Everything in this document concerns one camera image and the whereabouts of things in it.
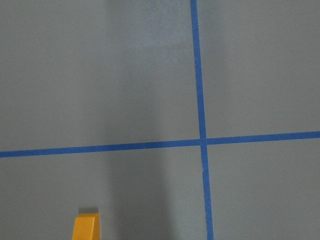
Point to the orange trapezoid block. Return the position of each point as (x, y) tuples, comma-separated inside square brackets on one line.
[(87, 227)]

